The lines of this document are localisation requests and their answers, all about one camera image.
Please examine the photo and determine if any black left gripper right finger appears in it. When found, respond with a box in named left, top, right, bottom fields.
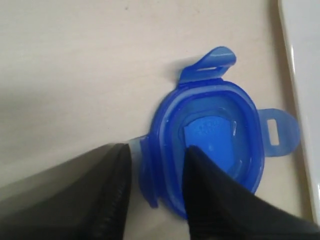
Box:
left=182, top=146, right=320, bottom=240

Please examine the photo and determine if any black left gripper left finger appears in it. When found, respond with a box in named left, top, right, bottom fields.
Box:
left=0, top=143, right=133, bottom=240

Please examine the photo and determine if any blue plastic container lid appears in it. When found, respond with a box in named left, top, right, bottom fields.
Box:
left=139, top=46, right=301, bottom=218

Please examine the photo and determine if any white plastic tray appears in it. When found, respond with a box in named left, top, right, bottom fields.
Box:
left=278, top=0, right=320, bottom=223

